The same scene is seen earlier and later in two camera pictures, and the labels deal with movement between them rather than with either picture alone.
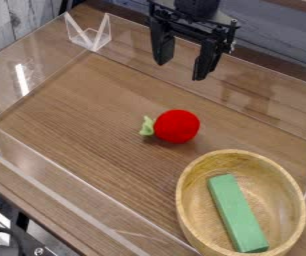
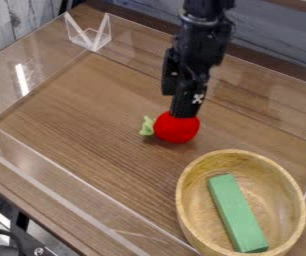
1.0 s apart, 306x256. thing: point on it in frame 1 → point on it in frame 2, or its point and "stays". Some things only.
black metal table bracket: [30, 245] stays
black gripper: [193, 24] → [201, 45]
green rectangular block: [238, 212] stays
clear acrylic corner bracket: [90, 38] stays
